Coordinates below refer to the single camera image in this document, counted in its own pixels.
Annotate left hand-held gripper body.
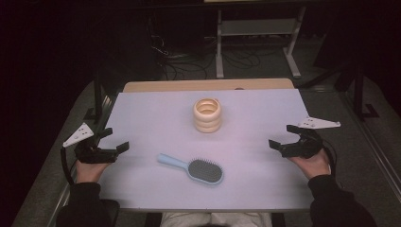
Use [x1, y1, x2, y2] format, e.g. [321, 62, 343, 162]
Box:
[61, 122, 119, 165]

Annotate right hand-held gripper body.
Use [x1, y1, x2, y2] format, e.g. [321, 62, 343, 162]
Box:
[279, 115, 342, 160]

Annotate cream ribbed cup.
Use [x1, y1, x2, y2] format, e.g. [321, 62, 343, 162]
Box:
[192, 97, 222, 134]

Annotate light blue hairbrush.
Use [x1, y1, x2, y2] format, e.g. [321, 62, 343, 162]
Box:
[156, 153, 225, 186]

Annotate person's left hand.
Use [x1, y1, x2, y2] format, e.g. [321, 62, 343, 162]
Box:
[75, 158, 112, 184]

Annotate person's right hand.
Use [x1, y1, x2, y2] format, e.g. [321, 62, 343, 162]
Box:
[288, 148, 332, 181]

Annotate black floor stand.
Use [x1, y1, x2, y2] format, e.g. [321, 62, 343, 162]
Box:
[333, 61, 381, 121]
[82, 70, 111, 121]

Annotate white table board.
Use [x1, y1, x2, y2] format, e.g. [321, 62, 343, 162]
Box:
[97, 89, 316, 213]

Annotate wooden table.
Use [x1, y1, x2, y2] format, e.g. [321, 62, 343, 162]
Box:
[122, 78, 296, 94]

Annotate person's legs in light trousers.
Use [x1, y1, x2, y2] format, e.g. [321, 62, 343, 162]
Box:
[159, 211, 274, 227]

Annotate grey metal stand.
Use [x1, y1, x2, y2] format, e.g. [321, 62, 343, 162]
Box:
[215, 6, 307, 79]

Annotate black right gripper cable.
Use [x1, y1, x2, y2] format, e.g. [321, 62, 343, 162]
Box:
[321, 139, 338, 178]

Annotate tangle of black floor cables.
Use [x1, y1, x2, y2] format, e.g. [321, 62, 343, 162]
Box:
[147, 17, 264, 80]

